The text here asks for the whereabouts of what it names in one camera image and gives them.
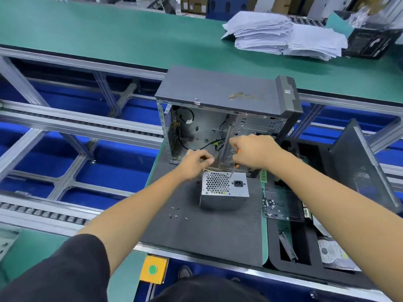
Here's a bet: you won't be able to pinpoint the person's right hand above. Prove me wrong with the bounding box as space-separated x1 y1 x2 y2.
227 134 285 171

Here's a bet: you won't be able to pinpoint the person's left hand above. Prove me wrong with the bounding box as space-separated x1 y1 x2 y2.
173 149 217 184

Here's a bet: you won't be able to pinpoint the silver power supply unit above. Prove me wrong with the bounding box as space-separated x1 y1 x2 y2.
199 169 251 211

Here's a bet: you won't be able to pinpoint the person's left forearm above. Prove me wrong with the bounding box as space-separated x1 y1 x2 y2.
76 169 190 276

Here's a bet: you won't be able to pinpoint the person's right forearm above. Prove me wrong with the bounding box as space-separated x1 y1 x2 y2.
271 153 403 302

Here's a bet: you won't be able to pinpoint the person's left shoe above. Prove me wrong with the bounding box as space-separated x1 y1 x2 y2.
177 265 194 280

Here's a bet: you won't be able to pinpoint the person's black trousers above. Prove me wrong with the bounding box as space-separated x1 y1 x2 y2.
150 275 269 302

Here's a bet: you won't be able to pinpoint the person's black shirt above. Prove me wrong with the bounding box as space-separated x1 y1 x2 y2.
0 233 112 302

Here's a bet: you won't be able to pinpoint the clear plastic tray with screws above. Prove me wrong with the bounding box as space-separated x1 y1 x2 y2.
263 185 306 222

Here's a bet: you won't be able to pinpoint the grey computer tower case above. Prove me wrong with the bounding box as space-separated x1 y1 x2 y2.
154 65 305 180

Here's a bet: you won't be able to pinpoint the green motherboard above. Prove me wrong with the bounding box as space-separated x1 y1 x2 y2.
261 165 310 223

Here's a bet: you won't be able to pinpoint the dark grey foam mat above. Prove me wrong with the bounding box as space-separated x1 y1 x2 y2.
139 146 270 268

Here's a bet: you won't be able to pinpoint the yellow box with green button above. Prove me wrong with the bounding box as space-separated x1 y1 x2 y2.
138 254 170 286

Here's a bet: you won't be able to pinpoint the dark grey case side panel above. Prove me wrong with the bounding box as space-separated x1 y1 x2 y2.
327 117 403 215

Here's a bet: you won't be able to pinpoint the stack of white papers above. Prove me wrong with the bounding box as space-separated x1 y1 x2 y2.
221 10 350 62

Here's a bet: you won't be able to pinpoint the black foam tray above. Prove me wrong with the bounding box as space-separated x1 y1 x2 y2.
264 138 403 291

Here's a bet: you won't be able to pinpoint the silver hard drive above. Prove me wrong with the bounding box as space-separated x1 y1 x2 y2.
316 237 364 273

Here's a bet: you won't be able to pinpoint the black cardboard box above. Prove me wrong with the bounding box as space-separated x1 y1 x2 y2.
343 27 403 61

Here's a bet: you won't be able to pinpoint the aluminium conveyor frame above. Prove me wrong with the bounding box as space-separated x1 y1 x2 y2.
0 44 403 302

